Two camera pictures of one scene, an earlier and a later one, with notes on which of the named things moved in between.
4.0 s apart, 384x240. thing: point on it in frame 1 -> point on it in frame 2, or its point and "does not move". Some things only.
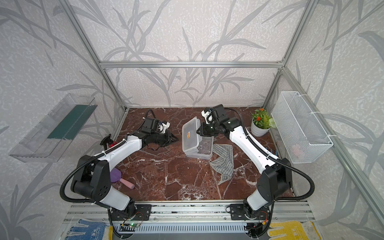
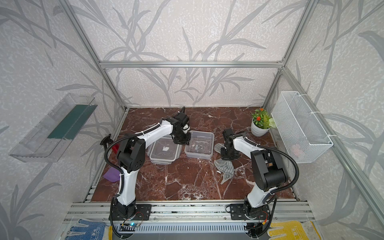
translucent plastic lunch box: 205,149 does not move
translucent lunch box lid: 190,139 -> 164,150
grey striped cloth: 225,165 does not move
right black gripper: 203,132 -> 224,157
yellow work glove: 293,230 does not move
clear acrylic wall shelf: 47,140 does not move
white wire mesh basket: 303,137 does not move
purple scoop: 115,175 does not move
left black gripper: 168,139 -> 186,142
